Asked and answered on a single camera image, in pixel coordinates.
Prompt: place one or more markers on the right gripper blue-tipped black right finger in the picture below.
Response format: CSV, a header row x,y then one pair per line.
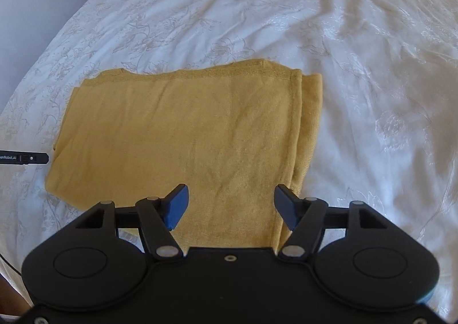
x,y
305,218

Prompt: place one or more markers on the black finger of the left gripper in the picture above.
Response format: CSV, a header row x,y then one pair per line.
x,y
22,158

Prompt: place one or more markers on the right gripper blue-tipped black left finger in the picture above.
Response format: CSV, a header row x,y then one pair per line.
x,y
158,218

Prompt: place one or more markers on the yellow knit sweater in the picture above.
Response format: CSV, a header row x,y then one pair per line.
x,y
231,133

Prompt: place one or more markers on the white embroidered bedspread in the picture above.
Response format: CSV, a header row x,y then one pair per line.
x,y
344,100

